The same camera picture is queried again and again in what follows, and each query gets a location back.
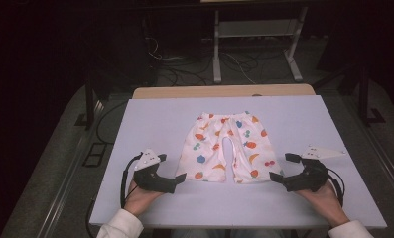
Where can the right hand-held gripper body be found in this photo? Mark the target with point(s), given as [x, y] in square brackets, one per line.
[312, 178]

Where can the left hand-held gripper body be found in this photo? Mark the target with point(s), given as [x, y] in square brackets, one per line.
[151, 180]

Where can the white fruit print pants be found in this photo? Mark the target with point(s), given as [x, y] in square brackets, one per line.
[229, 148]

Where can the person's left hand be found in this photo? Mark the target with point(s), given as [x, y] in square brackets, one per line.
[141, 198]

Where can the person's right hand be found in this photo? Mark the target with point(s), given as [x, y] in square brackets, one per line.
[325, 203]

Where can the wooden table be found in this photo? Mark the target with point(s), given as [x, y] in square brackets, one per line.
[217, 91]

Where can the black metal stand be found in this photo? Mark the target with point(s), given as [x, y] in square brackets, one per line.
[89, 99]
[364, 99]

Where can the white metal stand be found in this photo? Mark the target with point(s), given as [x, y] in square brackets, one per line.
[216, 49]

